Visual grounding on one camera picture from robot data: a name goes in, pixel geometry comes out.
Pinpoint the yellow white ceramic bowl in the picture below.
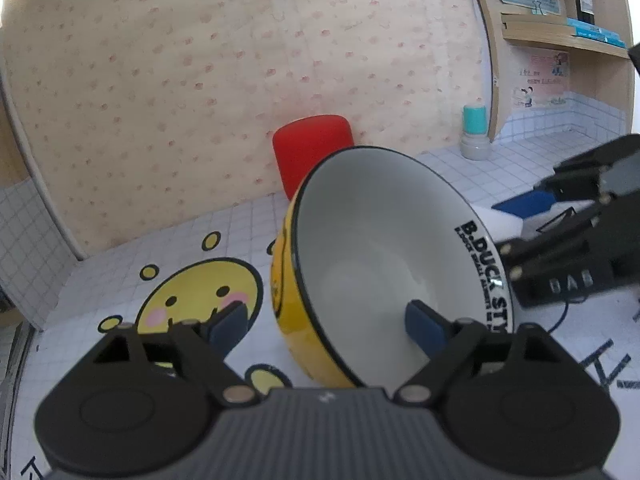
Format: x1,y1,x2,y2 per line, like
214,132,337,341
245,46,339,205
271,146,514,391

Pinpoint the teal capped small bottle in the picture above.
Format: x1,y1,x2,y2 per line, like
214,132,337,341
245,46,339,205
460,104,491,160

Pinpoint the wooden right shelf unit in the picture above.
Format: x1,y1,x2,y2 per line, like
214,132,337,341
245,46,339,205
477,0,634,142

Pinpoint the silver binder clip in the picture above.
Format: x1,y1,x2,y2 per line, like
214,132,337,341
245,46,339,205
532,0,544,15

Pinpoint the red cylindrical speaker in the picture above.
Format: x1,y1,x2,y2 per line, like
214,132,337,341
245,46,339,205
272,115,354,200

